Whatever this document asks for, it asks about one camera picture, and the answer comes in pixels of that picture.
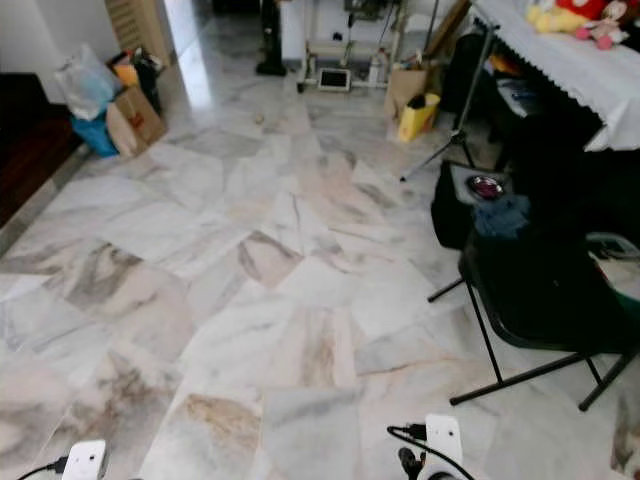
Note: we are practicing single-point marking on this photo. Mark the black folding chair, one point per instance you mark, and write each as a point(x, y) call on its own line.
point(545, 290)

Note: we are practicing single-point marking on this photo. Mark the blue cloth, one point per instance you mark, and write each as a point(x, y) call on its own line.
point(503, 215)

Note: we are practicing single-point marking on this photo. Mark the dark red bowl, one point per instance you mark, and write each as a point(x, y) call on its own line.
point(486, 186)

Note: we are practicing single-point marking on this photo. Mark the yellow bag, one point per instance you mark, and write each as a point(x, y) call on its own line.
point(417, 118)

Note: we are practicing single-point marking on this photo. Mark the black tripod stand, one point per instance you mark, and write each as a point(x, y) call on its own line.
point(470, 95)

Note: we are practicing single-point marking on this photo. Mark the brown cardboard box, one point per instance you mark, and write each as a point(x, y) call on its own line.
point(405, 85)

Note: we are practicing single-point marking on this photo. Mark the white framed tablet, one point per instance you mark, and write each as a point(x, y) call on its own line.
point(333, 80)

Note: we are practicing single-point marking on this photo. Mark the dark wooden furniture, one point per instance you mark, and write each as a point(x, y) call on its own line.
point(30, 140)

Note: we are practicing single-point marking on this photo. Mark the white metal rack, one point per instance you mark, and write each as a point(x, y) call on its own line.
point(345, 45)

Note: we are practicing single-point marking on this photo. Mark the table with white cloth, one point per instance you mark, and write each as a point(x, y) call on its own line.
point(570, 60)

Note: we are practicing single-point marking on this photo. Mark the brown paper bag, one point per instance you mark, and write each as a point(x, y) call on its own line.
point(137, 122)

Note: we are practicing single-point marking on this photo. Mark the blue bag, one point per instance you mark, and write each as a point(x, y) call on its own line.
point(95, 135)

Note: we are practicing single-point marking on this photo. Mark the black vacuum cleaner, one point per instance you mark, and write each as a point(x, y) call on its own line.
point(270, 40)

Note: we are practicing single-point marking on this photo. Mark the yellow plush toy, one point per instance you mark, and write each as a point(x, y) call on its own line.
point(550, 17)

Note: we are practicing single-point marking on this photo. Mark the clear plastic bag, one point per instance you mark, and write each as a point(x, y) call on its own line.
point(87, 82)

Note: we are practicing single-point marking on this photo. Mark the pink plush toy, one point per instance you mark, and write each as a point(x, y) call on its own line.
point(605, 30)

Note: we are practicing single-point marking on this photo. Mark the small black bag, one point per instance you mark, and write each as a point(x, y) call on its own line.
point(150, 65)

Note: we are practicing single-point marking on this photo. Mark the orange container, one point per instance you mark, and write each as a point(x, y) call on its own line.
point(126, 73)

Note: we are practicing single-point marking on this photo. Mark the red plush toy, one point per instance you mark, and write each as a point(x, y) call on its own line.
point(585, 7)

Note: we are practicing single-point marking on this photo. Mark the slatted light wooden cabinet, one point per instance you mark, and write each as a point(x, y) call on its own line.
point(138, 25)

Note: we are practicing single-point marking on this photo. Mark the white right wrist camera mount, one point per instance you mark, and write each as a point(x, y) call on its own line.
point(443, 437)

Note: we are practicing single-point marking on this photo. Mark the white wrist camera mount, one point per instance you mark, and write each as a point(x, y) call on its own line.
point(443, 437)
point(84, 460)

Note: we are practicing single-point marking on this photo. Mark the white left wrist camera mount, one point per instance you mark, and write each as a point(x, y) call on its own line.
point(84, 460)

